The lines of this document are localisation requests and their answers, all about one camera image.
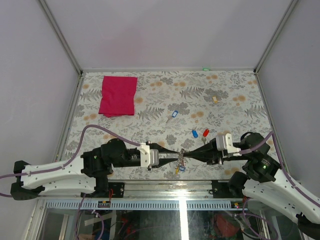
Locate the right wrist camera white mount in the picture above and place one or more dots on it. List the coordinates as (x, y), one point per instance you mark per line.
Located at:
(224, 142)

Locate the grey keyring with yellow handle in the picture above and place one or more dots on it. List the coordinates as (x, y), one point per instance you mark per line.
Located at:
(181, 161)

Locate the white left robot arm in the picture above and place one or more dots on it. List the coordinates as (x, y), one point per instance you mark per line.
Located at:
(86, 175)

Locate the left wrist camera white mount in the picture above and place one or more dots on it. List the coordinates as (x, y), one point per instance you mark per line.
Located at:
(148, 157)

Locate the blue tag key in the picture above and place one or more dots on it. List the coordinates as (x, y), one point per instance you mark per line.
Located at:
(194, 133)
(172, 116)
(181, 168)

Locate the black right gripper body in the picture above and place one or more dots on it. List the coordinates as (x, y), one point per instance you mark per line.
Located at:
(219, 158)

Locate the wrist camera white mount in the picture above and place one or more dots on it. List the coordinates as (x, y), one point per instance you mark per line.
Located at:
(224, 142)
(148, 157)

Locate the pink folded cloth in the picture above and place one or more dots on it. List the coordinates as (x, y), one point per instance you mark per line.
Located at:
(118, 94)

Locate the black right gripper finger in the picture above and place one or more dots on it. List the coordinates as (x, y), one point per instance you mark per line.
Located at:
(207, 148)
(201, 158)

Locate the loose red tag key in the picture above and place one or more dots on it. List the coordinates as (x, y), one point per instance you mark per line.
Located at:
(204, 136)

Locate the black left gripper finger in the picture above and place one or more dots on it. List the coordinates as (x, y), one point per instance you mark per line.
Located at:
(166, 148)
(165, 161)

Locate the loose yellow tag key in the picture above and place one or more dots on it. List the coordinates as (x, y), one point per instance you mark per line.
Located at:
(215, 100)

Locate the metal front rail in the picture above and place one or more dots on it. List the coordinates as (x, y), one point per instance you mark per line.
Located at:
(153, 195)

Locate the aluminium enclosure frame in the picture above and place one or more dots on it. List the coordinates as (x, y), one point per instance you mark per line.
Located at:
(167, 35)

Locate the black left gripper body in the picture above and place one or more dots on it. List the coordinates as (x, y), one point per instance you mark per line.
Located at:
(132, 162)

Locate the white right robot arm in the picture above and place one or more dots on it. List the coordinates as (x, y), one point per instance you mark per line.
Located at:
(263, 178)

